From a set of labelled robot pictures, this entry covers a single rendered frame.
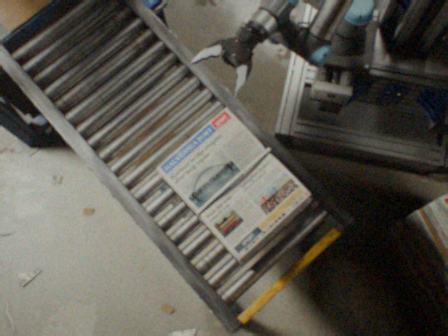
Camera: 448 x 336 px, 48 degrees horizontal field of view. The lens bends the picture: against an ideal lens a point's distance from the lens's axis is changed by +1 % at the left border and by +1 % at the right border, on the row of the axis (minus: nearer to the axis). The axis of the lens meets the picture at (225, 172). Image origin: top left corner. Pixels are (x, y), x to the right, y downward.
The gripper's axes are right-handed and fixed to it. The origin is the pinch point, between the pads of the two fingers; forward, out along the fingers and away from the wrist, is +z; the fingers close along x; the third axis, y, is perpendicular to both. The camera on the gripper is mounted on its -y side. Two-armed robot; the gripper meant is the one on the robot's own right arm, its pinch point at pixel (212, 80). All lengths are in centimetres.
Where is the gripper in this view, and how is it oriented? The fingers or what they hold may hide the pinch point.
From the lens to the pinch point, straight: 136.9
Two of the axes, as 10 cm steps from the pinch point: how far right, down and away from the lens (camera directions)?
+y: -0.8, 1.7, 9.8
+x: -7.8, -6.3, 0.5
